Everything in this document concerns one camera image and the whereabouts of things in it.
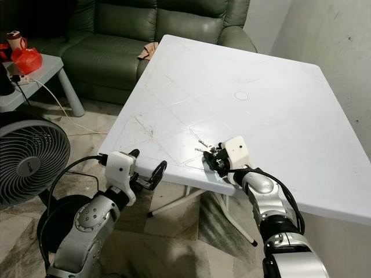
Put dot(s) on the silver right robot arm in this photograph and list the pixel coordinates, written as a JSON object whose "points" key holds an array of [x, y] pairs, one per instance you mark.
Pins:
{"points": [[284, 220]]}

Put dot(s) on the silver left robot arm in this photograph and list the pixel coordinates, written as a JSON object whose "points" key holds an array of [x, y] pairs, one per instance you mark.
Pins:
{"points": [[87, 231]]}

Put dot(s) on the white plastic folding table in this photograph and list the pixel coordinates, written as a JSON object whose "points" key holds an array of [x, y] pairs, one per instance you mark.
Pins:
{"points": [[237, 69]]}

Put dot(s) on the brown crumpled cloth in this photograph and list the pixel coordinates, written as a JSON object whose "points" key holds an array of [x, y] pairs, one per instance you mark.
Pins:
{"points": [[149, 51]]}

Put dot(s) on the grey floor fan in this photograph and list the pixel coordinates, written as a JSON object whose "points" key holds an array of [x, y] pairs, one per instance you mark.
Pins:
{"points": [[23, 162]]}

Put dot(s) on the small grey side table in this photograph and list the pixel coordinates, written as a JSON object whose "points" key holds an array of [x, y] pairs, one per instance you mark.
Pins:
{"points": [[49, 69]]}

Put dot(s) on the green leather sofa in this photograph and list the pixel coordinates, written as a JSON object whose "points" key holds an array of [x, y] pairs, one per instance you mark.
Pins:
{"points": [[110, 29]]}

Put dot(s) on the white power strip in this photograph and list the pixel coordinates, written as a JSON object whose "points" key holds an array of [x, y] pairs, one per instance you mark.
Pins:
{"points": [[19, 79]]}

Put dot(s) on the red plastic bag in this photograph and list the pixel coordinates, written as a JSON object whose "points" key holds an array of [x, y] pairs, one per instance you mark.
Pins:
{"points": [[28, 59]]}

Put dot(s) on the black bottle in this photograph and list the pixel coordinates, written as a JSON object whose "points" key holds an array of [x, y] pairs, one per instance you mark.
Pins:
{"points": [[4, 78]]}

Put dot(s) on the brown cup with lid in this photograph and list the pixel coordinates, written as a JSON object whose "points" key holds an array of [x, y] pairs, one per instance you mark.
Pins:
{"points": [[15, 39]]}

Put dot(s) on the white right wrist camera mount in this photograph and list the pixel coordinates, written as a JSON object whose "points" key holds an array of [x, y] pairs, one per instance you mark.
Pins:
{"points": [[239, 150]]}

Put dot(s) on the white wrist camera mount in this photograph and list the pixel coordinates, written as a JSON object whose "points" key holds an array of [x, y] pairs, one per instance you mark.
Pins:
{"points": [[239, 150], [120, 171]]}

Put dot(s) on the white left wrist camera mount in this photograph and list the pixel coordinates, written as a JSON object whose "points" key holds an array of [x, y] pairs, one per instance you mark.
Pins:
{"points": [[120, 171]]}

